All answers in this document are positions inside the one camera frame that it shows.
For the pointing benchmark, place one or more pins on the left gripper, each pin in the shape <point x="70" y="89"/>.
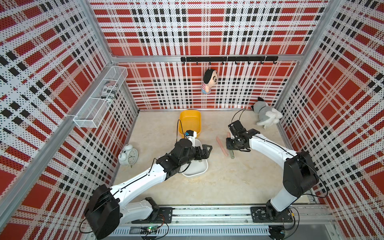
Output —
<point x="205" y="154"/>

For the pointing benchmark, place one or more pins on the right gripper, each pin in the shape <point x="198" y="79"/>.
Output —
<point x="229" y="146"/>

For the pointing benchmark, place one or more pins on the white plastic storage box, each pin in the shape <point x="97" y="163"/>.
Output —
<point x="196" y="168"/>

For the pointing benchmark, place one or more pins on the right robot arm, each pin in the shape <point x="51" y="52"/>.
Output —
<point x="299" y="174"/>

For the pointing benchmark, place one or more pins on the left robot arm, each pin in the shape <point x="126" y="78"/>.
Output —
<point x="108" y="207"/>

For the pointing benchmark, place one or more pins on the yellow plastic storage box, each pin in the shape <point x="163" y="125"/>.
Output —
<point x="191" y="120"/>

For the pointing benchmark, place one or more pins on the grey white plush toy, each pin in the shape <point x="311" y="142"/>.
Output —
<point x="267" y="115"/>

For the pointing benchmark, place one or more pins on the cartoon boy doll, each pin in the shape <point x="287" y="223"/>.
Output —
<point x="209" y="80"/>

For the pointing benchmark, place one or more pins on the white alarm clock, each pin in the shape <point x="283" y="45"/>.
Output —
<point x="128" y="156"/>

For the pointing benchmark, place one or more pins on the green circuit board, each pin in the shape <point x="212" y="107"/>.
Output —
<point x="143" y="230"/>

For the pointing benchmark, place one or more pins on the striped can in basket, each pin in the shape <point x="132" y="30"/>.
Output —
<point x="109" y="91"/>

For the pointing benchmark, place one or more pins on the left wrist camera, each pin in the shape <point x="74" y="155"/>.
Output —
<point x="191" y="136"/>

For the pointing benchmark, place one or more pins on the metal base rail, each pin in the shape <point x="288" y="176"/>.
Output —
<point x="299" y="222"/>

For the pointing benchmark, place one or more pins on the black hook rail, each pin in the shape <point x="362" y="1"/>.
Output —
<point x="230" y="59"/>

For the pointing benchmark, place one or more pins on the clear wire wall basket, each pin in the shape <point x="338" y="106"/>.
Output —
<point x="93" y="111"/>

